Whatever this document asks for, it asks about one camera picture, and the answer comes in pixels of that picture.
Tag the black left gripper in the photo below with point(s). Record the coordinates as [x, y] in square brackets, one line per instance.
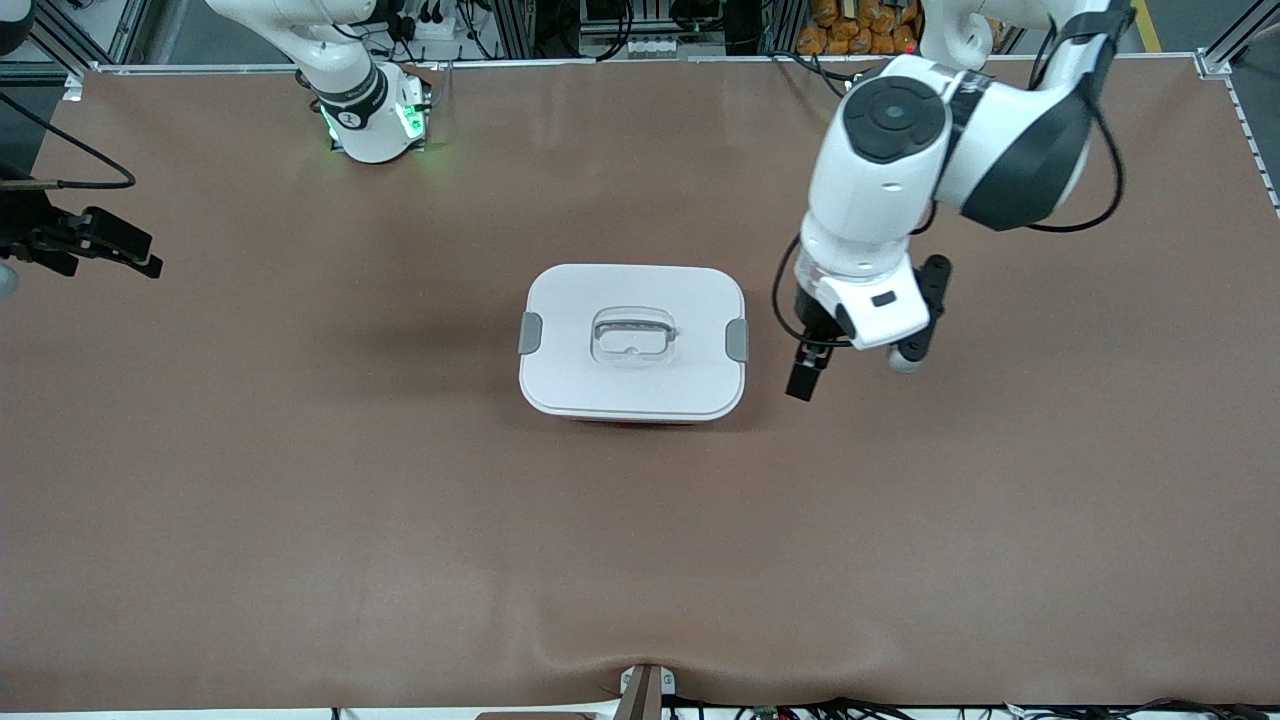
[812, 327]

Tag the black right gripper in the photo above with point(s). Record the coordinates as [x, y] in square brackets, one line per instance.
[28, 226]

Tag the white box lid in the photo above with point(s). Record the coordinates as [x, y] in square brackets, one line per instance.
[580, 380]

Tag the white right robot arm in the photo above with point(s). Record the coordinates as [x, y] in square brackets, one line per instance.
[350, 90]

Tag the pink plastic storage box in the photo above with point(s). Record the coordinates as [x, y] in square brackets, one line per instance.
[635, 422]

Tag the brown table cover mat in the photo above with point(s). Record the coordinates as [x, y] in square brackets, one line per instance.
[640, 560]

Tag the orange packets pile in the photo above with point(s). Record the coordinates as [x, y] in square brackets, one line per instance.
[860, 25]

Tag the white power strip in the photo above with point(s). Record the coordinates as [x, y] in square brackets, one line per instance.
[435, 25]

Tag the white perforated edge strip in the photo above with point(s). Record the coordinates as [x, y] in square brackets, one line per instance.
[1251, 137]

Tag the aluminium frame strut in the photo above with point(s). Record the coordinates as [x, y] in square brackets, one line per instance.
[100, 45]

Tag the metal table edge bracket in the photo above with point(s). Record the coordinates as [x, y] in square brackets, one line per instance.
[645, 695]

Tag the aluminium frame corner post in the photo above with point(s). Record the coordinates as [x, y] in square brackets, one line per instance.
[1215, 62]

